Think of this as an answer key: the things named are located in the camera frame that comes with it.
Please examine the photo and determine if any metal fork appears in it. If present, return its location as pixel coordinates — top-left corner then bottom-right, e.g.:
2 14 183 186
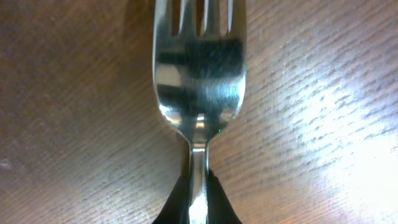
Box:
152 0 246 223

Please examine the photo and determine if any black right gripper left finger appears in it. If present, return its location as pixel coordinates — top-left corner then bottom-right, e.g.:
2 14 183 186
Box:
152 175 189 224

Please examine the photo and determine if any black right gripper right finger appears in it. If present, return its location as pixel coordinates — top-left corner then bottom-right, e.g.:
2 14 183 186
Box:
207 170 242 224

